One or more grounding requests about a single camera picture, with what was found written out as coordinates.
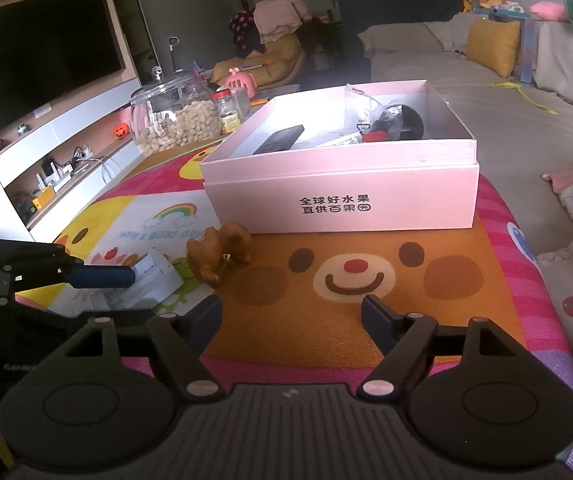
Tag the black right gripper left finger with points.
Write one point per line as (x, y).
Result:
(173, 343)

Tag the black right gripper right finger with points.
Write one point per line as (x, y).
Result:
(409, 344)

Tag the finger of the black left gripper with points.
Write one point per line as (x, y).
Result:
(101, 277)

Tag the white battery charger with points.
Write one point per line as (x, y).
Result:
(156, 280)

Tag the brown bear figurine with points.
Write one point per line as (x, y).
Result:
(217, 249)

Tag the colourful cartoon play mat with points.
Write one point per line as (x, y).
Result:
(291, 354)

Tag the white tv cabinet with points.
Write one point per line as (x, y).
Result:
(69, 120)

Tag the orange pumpkin toy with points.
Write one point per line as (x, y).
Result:
(121, 130)

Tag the pink cardboard box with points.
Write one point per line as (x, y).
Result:
(315, 186)

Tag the glass jar with nuts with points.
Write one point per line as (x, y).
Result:
(172, 111)

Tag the black round object in box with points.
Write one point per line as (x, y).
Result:
(401, 122)

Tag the small red-lid jar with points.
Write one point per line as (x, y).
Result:
(228, 110)

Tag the black phone in box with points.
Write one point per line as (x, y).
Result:
(281, 140)

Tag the black television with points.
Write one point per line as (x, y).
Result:
(52, 47)

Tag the grey sofa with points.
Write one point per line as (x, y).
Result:
(520, 136)

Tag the pink toy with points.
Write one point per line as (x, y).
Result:
(239, 79)

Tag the yellow armchair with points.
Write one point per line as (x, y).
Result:
(278, 65)

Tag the yellow cushion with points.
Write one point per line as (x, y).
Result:
(494, 45)

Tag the pink clothes pile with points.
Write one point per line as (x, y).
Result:
(277, 18)

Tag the dark blue cabinet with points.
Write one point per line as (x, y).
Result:
(358, 15)

